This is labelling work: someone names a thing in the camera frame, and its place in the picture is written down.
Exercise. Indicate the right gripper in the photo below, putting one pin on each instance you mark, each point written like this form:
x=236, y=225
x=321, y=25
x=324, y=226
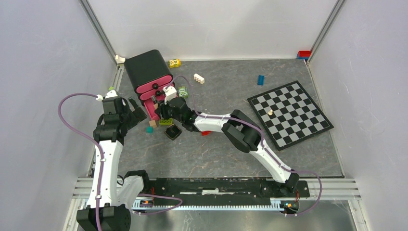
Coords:
x=161, y=110

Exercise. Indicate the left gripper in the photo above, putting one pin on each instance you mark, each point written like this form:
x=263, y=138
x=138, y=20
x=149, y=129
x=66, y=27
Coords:
x=136, y=116

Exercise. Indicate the black pink drawer organizer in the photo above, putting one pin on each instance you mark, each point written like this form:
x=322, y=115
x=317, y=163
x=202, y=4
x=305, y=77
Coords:
x=148, y=74

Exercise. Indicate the foundation bottle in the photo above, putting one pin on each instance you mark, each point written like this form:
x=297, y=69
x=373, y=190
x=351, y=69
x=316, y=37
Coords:
x=155, y=102

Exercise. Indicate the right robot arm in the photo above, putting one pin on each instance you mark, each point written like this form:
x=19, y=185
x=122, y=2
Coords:
x=244, y=134

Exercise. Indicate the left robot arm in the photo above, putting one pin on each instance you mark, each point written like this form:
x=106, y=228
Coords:
x=109, y=208

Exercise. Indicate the green lego brick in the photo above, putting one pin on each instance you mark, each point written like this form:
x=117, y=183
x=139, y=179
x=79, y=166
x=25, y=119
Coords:
x=166, y=122

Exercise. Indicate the green number blocks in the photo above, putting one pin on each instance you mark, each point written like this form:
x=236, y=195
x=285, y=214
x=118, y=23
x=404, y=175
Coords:
x=183, y=92

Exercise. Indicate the black compact case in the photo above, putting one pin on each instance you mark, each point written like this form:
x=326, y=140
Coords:
x=172, y=132

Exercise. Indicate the wooden cube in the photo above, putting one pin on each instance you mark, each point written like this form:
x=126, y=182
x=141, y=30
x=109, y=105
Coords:
x=153, y=123

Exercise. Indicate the red D-shaped toy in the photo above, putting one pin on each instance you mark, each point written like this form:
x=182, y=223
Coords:
x=205, y=133

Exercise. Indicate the white lego brick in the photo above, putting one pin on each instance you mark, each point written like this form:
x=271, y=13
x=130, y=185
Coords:
x=199, y=78

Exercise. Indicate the yellow toy block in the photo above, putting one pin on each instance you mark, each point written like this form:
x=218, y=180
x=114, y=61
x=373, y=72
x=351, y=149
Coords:
x=174, y=63

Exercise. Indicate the white toy block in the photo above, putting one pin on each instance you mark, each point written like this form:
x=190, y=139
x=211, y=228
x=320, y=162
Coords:
x=119, y=60

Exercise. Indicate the blue lego brick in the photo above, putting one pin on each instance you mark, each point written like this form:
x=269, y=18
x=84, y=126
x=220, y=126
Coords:
x=260, y=80

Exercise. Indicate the black white chessboard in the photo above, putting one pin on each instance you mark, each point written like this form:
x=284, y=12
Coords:
x=296, y=117

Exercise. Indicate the red blue corner blocks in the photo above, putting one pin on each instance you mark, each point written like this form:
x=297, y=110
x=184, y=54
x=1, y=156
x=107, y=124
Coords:
x=304, y=55

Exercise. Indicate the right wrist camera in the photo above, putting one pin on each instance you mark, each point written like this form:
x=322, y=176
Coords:
x=170, y=93

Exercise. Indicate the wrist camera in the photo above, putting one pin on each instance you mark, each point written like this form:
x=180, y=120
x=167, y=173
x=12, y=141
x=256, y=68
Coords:
x=170, y=93
x=109, y=94

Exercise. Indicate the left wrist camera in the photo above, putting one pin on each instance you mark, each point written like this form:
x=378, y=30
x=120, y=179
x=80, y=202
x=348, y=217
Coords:
x=109, y=94

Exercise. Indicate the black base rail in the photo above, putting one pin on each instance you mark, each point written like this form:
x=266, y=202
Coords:
x=222, y=191

